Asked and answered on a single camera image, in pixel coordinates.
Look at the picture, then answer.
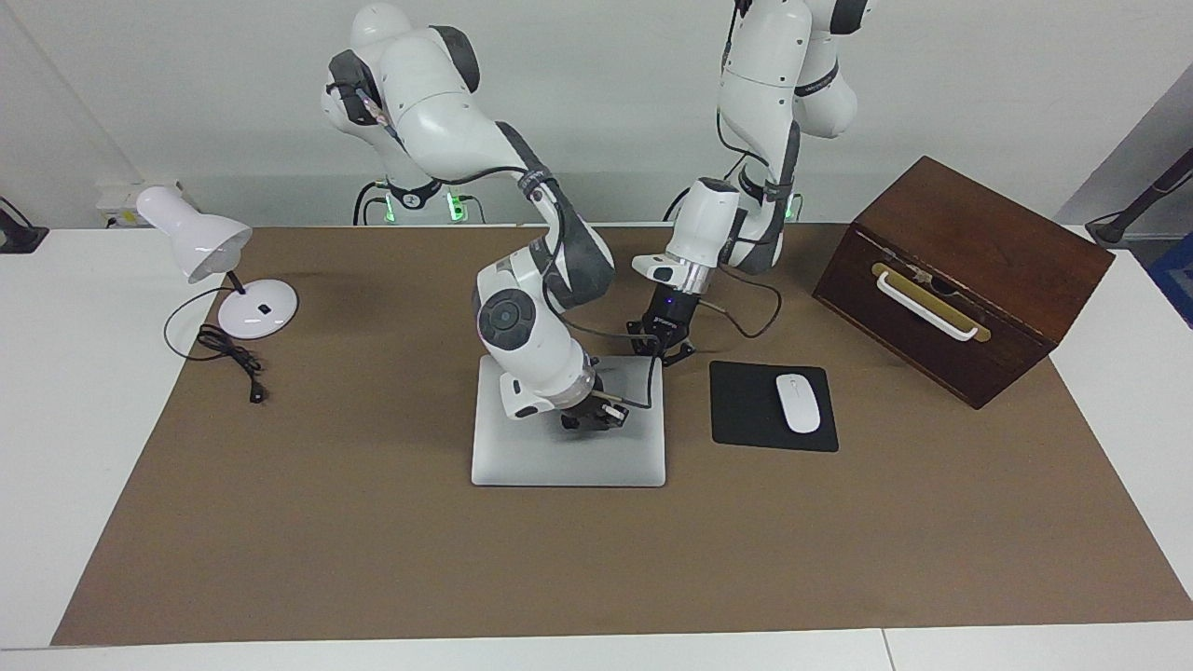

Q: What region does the grey laptop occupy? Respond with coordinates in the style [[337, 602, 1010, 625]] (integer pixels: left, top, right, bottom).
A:
[[471, 355, 667, 488]]

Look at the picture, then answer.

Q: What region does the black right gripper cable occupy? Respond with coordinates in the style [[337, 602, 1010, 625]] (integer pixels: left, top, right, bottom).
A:
[[541, 280, 665, 411]]

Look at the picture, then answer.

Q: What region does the brass handle plate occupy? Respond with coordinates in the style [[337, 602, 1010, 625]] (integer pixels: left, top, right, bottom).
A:
[[871, 262, 992, 344]]

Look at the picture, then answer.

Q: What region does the white computer mouse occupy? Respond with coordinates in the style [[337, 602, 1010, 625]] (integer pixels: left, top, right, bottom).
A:
[[775, 373, 822, 435]]

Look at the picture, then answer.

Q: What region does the white desk lamp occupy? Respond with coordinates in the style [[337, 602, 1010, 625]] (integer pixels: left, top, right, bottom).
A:
[[136, 185, 300, 340]]

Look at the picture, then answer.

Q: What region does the dark wooden box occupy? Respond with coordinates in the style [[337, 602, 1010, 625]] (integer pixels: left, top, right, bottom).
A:
[[812, 155, 1117, 411]]

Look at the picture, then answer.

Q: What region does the black right arm base cable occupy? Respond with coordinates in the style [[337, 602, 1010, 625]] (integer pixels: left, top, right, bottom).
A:
[[352, 180, 392, 226]]

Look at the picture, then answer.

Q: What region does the blue crate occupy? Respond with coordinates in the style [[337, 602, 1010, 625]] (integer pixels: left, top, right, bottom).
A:
[[1146, 233, 1193, 327]]

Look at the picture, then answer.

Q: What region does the white box handle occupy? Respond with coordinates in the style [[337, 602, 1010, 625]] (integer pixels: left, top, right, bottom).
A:
[[876, 271, 981, 342]]

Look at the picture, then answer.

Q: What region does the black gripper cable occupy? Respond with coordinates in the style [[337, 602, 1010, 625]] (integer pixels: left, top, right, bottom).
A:
[[697, 266, 784, 339], [541, 280, 665, 411]]

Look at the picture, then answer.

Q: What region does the black clamp mount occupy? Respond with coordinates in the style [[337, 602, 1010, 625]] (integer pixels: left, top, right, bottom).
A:
[[0, 198, 49, 254]]

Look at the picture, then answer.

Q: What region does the black tripod stand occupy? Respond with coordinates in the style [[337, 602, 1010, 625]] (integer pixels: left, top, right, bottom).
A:
[[1086, 147, 1193, 245]]

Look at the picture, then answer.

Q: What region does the black mouse pad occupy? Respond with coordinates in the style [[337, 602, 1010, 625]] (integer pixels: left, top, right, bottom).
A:
[[709, 361, 840, 454]]

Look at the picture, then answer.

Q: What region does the white power socket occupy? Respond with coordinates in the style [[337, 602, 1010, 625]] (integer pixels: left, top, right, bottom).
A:
[[96, 182, 183, 229]]

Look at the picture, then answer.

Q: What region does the brown table mat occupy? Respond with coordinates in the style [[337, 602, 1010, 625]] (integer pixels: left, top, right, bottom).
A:
[[51, 224, 1193, 647]]

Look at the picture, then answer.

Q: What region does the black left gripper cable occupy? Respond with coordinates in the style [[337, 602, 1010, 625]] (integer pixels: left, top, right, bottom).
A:
[[697, 266, 784, 339]]

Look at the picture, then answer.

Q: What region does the black lamp power cable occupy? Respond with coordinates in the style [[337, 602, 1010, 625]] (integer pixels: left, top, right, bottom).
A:
[[165, 284, 271, 406]]

